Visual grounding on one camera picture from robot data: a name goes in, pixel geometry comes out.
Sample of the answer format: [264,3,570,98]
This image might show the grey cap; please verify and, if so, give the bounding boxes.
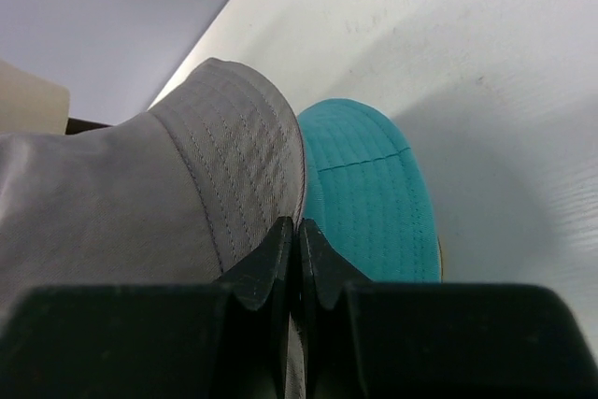
[1,59,306,398]

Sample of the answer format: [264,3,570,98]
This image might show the teal cap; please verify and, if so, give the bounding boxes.
[298,99,442,282]

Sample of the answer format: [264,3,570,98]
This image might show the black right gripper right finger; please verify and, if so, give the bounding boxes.
[298,220,597,398]

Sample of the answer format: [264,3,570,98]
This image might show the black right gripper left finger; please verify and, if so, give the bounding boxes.
[1,218,293,398]

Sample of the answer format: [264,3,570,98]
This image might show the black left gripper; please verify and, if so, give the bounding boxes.
[65,117,109,135]

